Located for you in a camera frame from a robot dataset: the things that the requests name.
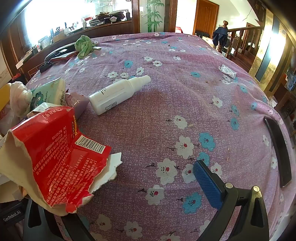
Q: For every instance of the mint green tissue pack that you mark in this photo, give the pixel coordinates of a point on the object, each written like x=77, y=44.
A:
x=49, y=92

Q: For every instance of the red flat case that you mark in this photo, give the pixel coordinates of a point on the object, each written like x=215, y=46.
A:
x=64, y=57

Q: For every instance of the knotted white plastic bag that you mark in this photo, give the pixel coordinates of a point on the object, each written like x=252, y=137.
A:
x=19, y=97

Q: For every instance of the black pouch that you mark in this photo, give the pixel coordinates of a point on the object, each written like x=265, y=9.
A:
x=57, y=51

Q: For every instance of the purple floral tablecloth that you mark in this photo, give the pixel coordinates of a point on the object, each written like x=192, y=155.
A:
x=161, y=115

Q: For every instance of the green crumpled cloth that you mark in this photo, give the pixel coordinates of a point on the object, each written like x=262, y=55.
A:
x=84, y=45

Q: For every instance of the small white sachet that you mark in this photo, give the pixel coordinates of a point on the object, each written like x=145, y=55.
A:
x=227, y=70

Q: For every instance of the black curved strip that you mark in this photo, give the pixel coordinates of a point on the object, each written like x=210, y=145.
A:
x=278, y=150

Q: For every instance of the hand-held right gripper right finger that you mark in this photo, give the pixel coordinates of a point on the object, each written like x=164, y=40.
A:
x=208, y=183

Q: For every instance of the wooden counter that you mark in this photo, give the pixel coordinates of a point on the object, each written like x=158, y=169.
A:
x=104, y=30

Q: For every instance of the torn red carton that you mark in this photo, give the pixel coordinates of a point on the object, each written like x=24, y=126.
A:
x=57, y=162

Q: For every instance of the wooden door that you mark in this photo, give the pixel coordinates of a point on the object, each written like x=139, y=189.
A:
x=205, y=16

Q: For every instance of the wooden stair railing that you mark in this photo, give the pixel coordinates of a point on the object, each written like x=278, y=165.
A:
x=245, y=29

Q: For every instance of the mauve small packet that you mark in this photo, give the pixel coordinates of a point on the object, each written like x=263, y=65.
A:
x=79, y=104

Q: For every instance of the small black device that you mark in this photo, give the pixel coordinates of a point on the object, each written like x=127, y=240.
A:
x=45, y=67

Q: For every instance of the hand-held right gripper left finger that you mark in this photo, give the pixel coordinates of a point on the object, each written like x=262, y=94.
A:
x=71, y=228

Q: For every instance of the bamboo painted panel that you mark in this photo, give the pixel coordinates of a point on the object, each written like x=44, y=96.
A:
x=153, y=18

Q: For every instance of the dark blue jacket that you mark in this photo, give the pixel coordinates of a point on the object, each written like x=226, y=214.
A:
x=219, y=37

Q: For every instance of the large bright window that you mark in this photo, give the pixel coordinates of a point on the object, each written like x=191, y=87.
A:
x=57, y=14

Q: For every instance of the white spray bottle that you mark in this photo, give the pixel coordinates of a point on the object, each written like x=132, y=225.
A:
x=111, y=97

